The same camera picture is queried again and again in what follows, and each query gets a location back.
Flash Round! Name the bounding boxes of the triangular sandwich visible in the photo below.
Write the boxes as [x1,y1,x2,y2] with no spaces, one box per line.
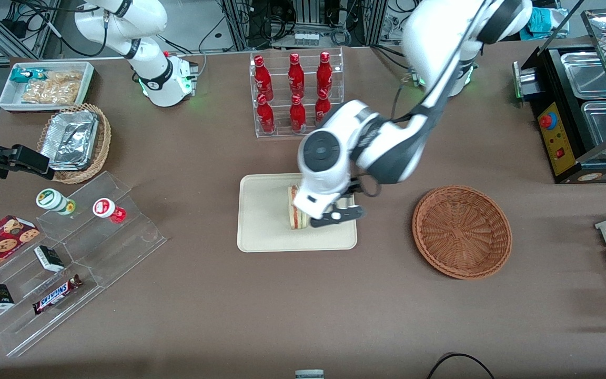
[288,184,310,230]

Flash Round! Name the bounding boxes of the beige plastic tray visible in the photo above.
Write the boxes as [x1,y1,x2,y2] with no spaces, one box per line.
[237,172,358,253]

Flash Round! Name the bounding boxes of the light wicker basket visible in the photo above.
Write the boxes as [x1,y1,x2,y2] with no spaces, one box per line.
[37,103,112,184]

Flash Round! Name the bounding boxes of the brown wicker basket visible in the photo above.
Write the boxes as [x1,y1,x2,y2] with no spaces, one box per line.
[412,185,513,280]

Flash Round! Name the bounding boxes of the green-lid white cup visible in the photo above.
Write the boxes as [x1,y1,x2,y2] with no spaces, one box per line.
[36,188,76,216]

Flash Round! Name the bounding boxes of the silver foil container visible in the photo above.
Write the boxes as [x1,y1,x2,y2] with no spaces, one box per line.
[40,110,99,171]

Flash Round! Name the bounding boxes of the white rectangular snack bin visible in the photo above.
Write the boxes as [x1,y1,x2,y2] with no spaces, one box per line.
[0,61,95,113]

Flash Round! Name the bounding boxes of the clear bag of crackers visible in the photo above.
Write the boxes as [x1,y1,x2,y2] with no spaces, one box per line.
[22,71,83,105]

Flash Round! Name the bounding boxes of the clear acrylic bottle rack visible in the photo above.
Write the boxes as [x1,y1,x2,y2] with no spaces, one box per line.
[249,47,345,138]

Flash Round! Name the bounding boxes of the red cola bottle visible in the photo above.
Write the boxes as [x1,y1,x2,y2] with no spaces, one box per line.
[288,53,305,99]
[315,89,332,126]
[254,55,274,102]
[256,94,276,134]
[317,51,333,97]
[289,95,307,133]

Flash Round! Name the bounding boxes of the teal snack packet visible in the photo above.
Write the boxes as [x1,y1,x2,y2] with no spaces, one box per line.
[9,67,51,84]

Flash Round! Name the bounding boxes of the red-lid white cup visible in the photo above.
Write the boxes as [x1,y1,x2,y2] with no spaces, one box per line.
[93,198,127,224]

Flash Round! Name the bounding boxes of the clear acrylic stepped display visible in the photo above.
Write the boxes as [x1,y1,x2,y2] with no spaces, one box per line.
[0,171,168,358]

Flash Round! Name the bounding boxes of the Snickers chocolate bar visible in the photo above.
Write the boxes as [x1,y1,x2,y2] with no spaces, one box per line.
[32,274,84,315]

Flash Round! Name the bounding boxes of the black food warmer machine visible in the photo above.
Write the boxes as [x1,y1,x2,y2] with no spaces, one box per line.
[512,8,606,184]

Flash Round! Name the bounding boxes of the teal crumpled cloth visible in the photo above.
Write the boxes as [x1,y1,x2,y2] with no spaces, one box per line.
[527,8,568,41]

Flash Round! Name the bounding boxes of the black table cable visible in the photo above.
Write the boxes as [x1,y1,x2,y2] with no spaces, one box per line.
[427,353,496,379]

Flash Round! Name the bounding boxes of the aluminium frame rack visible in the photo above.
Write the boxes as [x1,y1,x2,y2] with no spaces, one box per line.
[221,0,388,49]

